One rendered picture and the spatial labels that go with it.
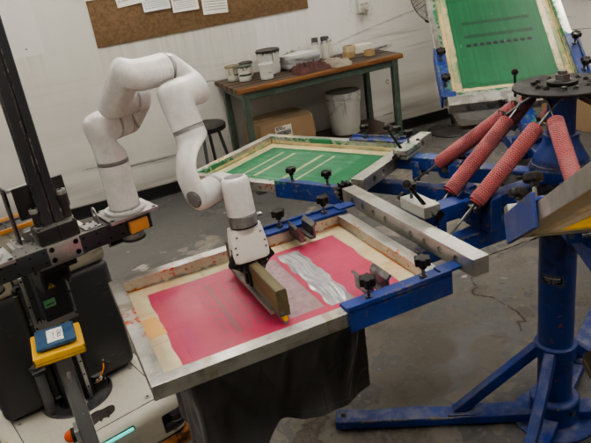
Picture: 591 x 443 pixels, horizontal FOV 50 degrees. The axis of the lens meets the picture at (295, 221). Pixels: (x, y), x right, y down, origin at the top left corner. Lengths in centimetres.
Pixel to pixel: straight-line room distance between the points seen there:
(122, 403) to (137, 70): 143
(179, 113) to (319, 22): 433
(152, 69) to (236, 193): 39
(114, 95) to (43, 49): 349
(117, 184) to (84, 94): 341
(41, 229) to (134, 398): 97
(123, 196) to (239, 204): 48
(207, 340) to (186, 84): 65
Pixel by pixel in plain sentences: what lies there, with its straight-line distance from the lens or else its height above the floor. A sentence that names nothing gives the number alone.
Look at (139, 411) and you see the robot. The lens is 260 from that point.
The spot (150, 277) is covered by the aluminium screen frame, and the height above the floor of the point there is 98.
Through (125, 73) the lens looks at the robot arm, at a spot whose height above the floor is 158.
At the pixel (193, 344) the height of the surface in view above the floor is 95.
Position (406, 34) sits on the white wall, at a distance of 638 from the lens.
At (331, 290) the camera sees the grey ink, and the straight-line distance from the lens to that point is 171.
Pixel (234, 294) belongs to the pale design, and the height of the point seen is 95.
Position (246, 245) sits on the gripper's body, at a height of 111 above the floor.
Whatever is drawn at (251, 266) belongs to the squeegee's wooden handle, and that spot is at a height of 105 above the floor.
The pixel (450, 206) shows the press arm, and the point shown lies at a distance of 195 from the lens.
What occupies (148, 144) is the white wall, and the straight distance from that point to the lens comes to 551.
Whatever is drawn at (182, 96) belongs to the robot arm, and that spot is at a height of 151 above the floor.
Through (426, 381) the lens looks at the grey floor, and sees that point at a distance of 292.
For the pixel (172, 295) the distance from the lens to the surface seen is 185.
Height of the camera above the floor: 180
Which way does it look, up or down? 23 degrees down
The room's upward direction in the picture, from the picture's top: 9 degrees counter-clockwise
